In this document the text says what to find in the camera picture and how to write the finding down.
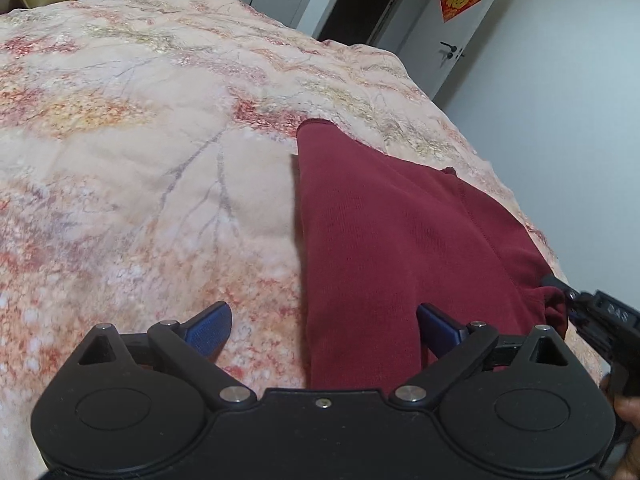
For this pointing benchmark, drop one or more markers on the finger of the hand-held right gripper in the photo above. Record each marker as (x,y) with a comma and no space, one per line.
(560,286)
(574,316)

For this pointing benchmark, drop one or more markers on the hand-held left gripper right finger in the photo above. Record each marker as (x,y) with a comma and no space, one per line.
(439,330)

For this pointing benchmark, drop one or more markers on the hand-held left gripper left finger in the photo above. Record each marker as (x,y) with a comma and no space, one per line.
(210,332)

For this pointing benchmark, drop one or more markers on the dark red long-sleeved sweater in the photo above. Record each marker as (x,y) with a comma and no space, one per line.
(390,240)

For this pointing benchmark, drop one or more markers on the person's right hand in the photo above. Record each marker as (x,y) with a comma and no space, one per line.
(629,412)

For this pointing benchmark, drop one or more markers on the floral peach quilt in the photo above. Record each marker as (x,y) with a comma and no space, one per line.
(140,160)

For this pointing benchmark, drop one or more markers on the white room door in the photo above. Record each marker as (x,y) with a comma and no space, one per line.
(450,75)

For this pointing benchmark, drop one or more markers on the grey door frame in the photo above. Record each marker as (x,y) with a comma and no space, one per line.
(367,0)

